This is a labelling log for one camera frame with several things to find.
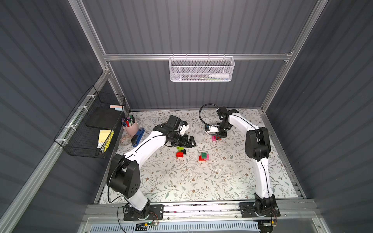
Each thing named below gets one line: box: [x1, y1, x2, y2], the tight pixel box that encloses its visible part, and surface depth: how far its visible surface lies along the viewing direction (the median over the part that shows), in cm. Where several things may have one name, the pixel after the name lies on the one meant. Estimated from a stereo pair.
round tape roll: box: [119, 134, 133, 147], surface depth 104 cm
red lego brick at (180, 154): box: [175, 151, 185, 158], surface depth 95 cm
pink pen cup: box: [121, 119, 139, 137], surface depth 100 cm
